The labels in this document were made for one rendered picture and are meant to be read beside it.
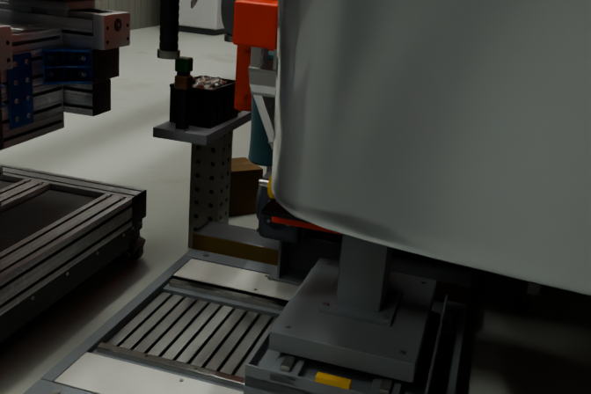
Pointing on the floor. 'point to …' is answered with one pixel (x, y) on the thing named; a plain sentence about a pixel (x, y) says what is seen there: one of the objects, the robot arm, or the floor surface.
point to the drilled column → (209, 183)
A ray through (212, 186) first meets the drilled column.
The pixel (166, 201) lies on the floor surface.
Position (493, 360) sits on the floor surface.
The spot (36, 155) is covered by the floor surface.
